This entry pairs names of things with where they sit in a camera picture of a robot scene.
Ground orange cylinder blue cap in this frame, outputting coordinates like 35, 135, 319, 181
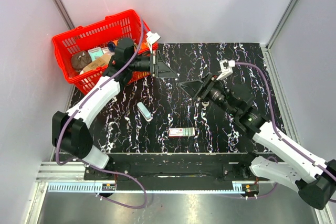
107, 40, 118, 52

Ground teal small box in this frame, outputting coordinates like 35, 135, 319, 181
88, 47, 104, 61

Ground brown round bun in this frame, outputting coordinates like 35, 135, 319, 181
71, 50, 92, 71

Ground red plastic shopping basket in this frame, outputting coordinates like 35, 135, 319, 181
52, 9, 141, 94

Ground brown cardboard package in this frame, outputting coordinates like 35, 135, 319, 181
79, 52, 114, 74

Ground orange small packet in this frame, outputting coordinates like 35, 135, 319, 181
139, 42, 149, 51

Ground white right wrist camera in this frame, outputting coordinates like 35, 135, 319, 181
216, 59, 235, 80

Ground red staple box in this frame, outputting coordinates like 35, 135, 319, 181
168, 127, 195, 137

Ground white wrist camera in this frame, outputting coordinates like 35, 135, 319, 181
146, 31, 161, 53
216, 59, 235, 80

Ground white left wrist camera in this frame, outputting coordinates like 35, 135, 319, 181
146, 31, 161, 53

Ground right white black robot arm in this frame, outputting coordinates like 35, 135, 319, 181
178, 73, 335, 210

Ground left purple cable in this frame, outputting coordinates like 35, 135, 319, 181
55, 16, 148, 209

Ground light blue small stapler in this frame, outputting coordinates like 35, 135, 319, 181
137, 102, 152, 122

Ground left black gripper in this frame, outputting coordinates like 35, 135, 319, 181
128, 49, 178, 78

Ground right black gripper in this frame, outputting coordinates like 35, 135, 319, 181
178, 72, 237, 117

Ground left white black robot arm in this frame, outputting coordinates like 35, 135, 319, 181
52, 38, 178, 180

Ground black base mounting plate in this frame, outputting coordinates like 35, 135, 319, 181
83, 152, 270, 192

